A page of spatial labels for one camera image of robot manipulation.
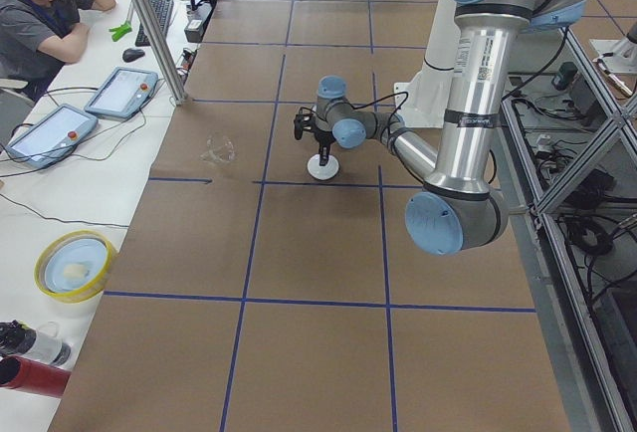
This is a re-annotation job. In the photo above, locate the clear bottle black cap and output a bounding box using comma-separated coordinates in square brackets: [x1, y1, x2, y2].
[1, 321, 71, 366]

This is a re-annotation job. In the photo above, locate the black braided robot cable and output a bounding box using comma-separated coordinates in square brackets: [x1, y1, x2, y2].
[298, 91, 410, 127]

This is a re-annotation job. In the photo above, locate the seated person in grey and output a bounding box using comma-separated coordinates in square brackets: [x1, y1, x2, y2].
[1, 0, 116, 102]

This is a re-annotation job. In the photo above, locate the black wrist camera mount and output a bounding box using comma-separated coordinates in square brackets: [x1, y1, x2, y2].
[293, 107, 316, 140]

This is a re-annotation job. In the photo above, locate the near teach pendant tablet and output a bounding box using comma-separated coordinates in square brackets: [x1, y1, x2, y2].
[6, 104, 98, 169]

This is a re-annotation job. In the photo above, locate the green handled tool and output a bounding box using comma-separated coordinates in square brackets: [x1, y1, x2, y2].
[108, 4, 134, 42]

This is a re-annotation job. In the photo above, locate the red cylinder bottle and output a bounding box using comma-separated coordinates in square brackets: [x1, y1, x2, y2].
[1, 356, 71, 398]

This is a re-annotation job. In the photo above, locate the black pendant cable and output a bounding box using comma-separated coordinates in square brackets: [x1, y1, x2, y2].
[0, 88, 173, 229]

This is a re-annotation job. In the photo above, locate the far teach pendant tablet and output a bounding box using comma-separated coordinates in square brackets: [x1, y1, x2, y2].
[84, 67, 158, 119]

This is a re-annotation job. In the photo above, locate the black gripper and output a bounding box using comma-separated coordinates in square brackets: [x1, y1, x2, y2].
[313, 122, 334, 166]

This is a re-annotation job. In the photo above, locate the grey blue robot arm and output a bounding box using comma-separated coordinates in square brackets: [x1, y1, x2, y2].
[294, 0, 585, 255]

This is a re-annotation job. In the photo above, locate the black keyboard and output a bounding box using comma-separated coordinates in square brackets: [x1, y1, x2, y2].
[134, 0, 176, 48]

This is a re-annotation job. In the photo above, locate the teach pendant tablet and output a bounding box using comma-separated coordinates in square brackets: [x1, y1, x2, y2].
[84, 67, 158, 119]
[6, 104, 98, 169]

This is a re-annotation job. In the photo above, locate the grey aluminium frame post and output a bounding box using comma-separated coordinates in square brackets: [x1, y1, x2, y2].
[131, 0, 187, 106]

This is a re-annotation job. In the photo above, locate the black computer mouse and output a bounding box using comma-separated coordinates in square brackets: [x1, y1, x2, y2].
[121, 48, 145, 63]

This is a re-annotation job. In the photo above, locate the aluminium frame rack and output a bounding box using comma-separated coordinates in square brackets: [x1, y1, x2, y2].
[501, 30, 636, 431]

